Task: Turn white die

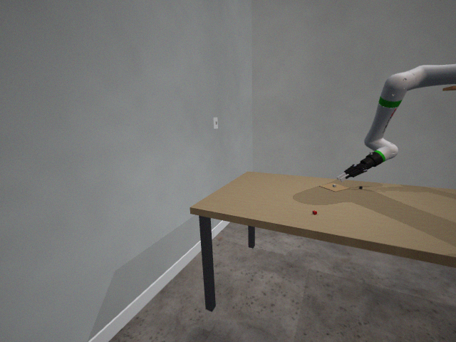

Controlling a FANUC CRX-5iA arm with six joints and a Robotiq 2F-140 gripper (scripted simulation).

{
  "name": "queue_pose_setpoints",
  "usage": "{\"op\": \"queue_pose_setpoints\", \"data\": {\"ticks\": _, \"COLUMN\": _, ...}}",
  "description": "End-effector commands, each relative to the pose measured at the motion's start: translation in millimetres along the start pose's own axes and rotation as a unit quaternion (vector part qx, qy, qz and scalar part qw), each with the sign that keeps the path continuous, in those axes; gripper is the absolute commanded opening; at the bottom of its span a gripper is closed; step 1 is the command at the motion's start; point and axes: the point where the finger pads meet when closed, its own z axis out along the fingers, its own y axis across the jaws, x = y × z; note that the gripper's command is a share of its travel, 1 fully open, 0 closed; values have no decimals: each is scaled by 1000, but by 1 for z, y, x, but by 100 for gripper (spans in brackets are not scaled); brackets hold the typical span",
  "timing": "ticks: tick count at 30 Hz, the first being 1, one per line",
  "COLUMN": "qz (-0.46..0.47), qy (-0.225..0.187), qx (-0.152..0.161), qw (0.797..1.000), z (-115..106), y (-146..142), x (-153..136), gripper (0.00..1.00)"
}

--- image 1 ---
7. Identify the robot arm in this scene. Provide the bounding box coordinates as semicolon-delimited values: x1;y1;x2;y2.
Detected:
364;64;456;167

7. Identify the tan flat mat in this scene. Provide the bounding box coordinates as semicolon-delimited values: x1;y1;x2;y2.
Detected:
319;183;350;192

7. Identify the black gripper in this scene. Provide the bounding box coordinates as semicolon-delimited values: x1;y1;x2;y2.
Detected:
337;157;375;182

